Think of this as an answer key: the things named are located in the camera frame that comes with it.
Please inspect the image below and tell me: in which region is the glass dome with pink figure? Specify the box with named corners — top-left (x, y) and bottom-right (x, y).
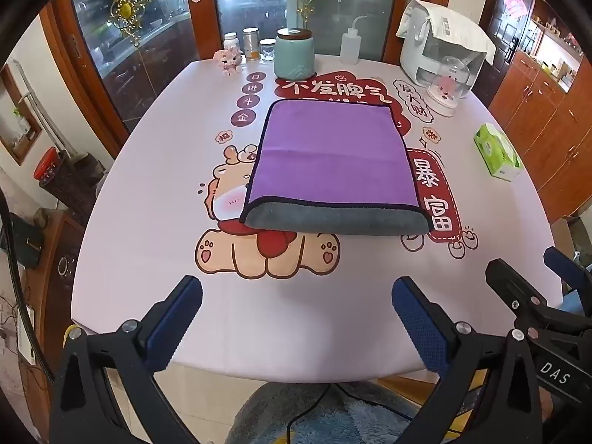
top-left (424, 55), bottom-right (472, 118)

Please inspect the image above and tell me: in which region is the black cable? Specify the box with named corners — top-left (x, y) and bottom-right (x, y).
top-left (284, 381), bottom-right (445, 444)

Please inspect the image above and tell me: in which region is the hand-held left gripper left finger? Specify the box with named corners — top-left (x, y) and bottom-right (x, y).
top-left (48, 275), bottom-right (204, 444)

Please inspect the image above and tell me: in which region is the green tissue pack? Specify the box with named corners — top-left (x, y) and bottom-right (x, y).
top-left (472, 122), bottom-right (524, 182)

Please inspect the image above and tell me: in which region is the wooden glass door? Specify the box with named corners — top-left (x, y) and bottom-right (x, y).
top-left (182, 0), bottom-right (426, 63)
top-left (39, 0), bottom-right (218, 158)

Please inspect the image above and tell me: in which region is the purple and grey towel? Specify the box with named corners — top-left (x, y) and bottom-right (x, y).
top-left (239, 99), bottom-right (435, 238)

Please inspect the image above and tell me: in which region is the teal ceramic canister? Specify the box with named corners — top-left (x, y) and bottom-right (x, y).
top-left (273, 28), bottom-right (316, 80)

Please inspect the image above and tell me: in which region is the white kitchen appliance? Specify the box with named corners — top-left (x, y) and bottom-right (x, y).
top-left (400, 32), bottom-right (484, 90)

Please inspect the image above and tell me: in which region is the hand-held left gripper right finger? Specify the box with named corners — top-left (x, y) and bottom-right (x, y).
top-left (391, 275), bottom-right (540, 444)

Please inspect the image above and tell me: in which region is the clear squeeze bottle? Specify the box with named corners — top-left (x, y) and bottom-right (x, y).
top-left (340, 16), bottom-right (371, 66)

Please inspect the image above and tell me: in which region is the amber glass jar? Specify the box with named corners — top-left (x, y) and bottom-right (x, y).
top-left (243, 27), bottom-right (260, 62)

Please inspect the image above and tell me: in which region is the dark wooden side cabinet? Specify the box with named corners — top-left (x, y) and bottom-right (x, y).
top-left (28, 208), bottom-right (88, 380)

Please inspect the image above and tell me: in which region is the printed pink tablecloth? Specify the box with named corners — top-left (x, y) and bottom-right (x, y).
top-left (70, 53), bottom-right (571, 386)

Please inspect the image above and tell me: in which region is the red lidded jar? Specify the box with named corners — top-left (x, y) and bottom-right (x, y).
top-left (33, 147), bottom-right (64, 181)

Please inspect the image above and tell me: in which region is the wooden wall cabinet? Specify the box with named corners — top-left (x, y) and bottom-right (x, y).
top-left (478, 0), bottom-right (592, 218)

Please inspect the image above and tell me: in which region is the fluffy blue seat cushion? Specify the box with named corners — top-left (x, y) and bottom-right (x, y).
top-left (226, 380), bottom-right (447, 444)

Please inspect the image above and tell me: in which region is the white cover cloth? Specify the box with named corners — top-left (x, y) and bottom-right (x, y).
top-left (395, 0), bottom-right (496, 64)

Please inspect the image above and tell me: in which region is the pink toy figure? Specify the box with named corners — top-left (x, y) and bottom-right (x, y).
top-left (213, 47), bottom-right (244, 77)

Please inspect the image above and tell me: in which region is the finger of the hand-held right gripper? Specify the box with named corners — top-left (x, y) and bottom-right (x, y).
top-left (485, 258), bottom-right (592, 334)
top-left (543, 245), bottom-right (592, 290)

